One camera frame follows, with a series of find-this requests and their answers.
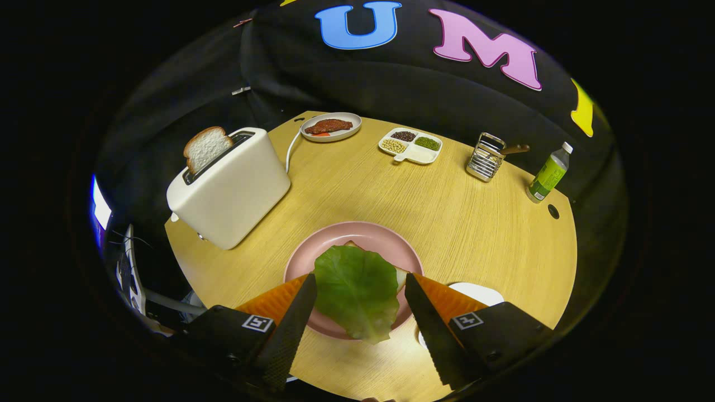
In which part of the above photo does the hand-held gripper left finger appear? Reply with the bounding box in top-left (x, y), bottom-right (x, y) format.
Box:
top-left (178, 272), bottom-right (318, 393)

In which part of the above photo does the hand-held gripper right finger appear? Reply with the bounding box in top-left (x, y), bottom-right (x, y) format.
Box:
top-left (404, 272), bottom-right (555, 390)

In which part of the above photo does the green lettuce leaf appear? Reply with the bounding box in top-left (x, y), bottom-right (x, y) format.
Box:
top-left (313, 245), bottom-right (401, 344)

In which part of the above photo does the thick white bread slice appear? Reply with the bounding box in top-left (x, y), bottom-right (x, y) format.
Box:
top-left (183, 126), bottom-right (235, 175)

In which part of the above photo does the white square plate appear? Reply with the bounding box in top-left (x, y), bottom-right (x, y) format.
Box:
top-left (416, 282), bottom-right (505, 350)

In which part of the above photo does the pink round plate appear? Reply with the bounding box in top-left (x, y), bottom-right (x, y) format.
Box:
top-left (283, 221), bottom-right (425, 341)

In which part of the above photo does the white toaster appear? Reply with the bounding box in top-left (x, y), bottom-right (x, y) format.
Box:
top-left (166, 127), bottom-right (292, 250)

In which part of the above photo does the white divided dish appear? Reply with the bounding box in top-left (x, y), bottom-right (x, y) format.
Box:
top-left (378, 127), bottom-right (444, 165)

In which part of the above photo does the green label plastic bottle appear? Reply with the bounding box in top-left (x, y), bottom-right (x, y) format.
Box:
top-left (526, 141), bottom-right (574, 203)

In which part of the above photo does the grey oval plate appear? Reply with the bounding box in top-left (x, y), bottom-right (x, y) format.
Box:
top-left (300, 112), bottom-right (363, 143)

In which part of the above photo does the red meat slice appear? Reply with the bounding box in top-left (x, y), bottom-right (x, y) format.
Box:
top-left (304, 118), bottom-right (354, 136)

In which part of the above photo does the metal wire utensil holder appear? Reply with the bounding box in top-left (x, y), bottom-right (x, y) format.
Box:
top-left (466, 132), bottom-right (507, 183)

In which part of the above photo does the white toaster cable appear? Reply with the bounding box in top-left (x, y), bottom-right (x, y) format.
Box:
top-left (285, 130), bottom-right (303, 175)

